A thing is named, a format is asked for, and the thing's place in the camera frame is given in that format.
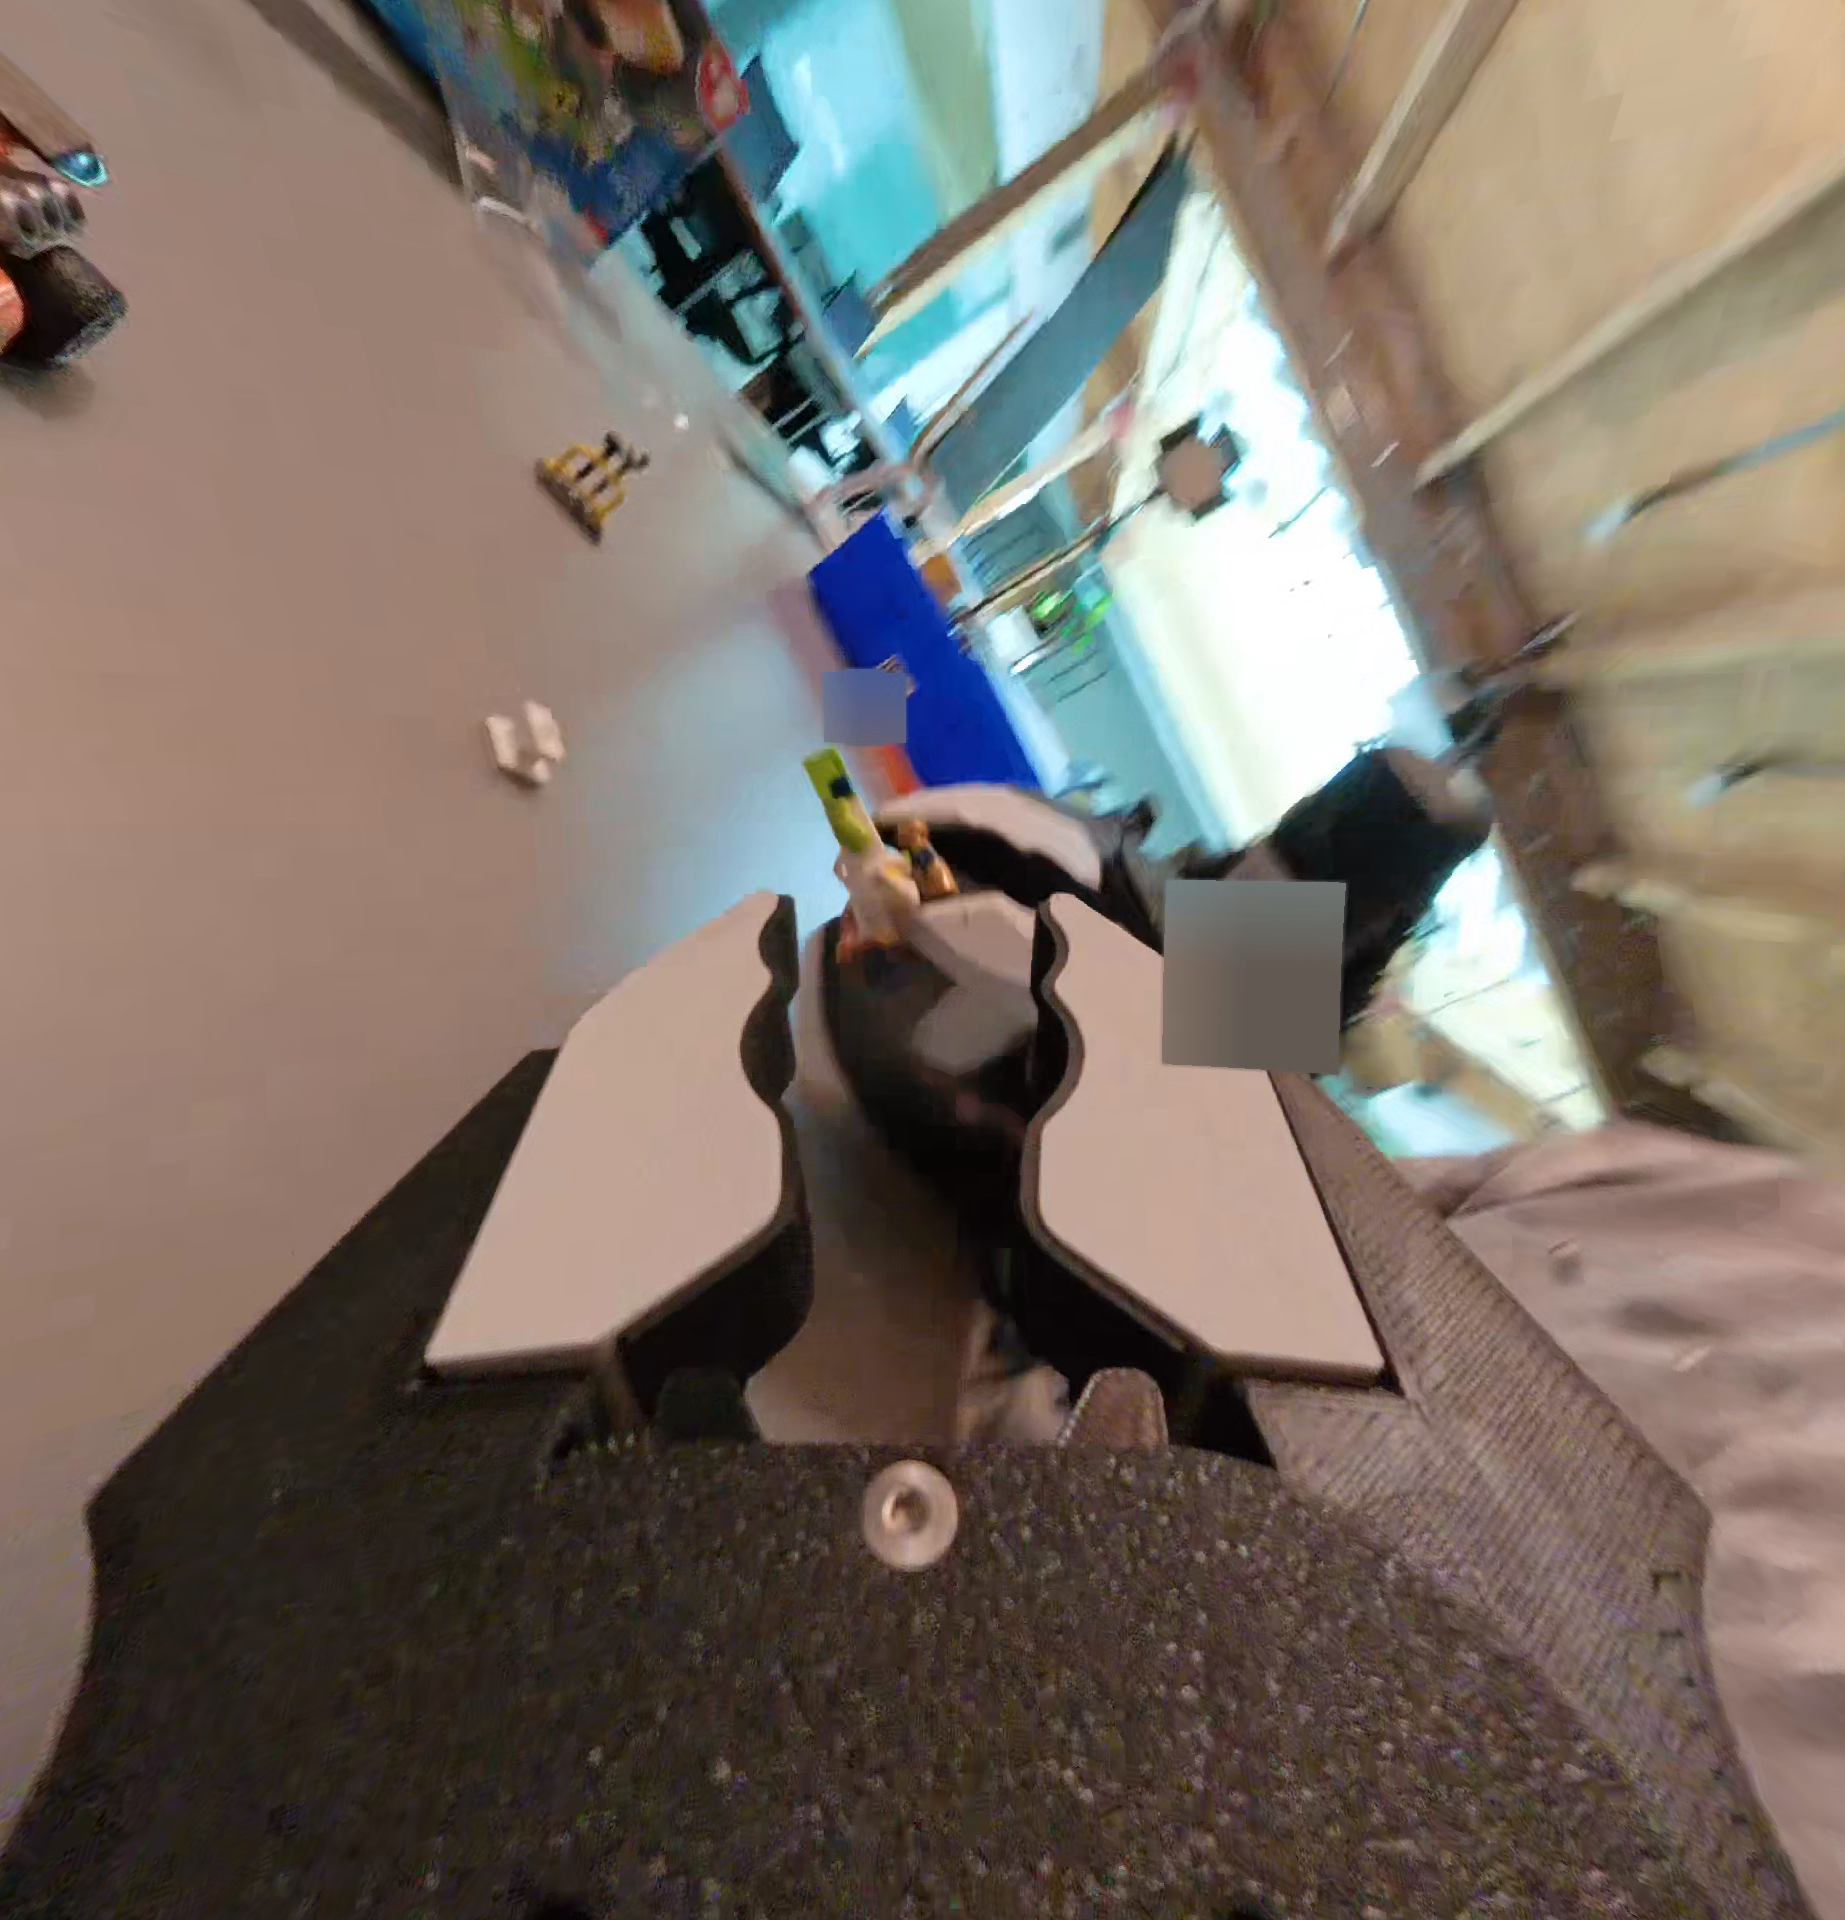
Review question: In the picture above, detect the tall black panel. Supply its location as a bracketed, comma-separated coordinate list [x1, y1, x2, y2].
[917, 134, 1200, 512]

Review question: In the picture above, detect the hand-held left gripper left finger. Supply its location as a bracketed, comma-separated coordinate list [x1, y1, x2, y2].
[422, 891, 818, 1397]

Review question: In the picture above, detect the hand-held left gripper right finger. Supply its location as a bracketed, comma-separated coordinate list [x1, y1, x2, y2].
[1014, 895, 1388, 1397]

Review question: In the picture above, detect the blue plastic bin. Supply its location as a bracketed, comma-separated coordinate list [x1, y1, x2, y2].
[810, 509, 1051, 798]

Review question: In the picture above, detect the studio light panel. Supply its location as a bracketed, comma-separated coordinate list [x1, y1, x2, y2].
[1150, 421, 1247, 518]

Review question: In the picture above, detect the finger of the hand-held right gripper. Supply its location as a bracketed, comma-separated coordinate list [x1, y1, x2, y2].
[901, 895, 1051, 1023]
[917, 786, 1119, 903]

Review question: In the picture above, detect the orange lego race car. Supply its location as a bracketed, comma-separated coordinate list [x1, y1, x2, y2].
[0, 89, 129, 377]

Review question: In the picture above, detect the small yellow lego piece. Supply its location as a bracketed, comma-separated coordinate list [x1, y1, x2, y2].
[540, 436, 654, 542]

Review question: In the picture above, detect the blue lego set box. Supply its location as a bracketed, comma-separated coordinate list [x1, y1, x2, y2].
[369, 0, 758, 242]

